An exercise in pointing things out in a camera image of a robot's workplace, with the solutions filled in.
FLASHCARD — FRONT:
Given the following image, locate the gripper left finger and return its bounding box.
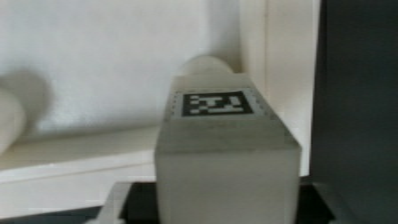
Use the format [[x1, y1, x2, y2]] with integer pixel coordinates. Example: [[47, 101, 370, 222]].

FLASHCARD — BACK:
[[87, 182, 159, 224]]

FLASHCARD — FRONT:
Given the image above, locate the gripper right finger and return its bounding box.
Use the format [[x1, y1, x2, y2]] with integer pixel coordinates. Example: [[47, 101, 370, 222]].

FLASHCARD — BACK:
[[295, 176, 356, 224]]

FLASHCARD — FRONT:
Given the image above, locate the white table leg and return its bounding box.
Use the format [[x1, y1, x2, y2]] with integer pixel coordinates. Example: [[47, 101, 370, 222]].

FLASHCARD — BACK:
[[155, 56, 301, 224]]

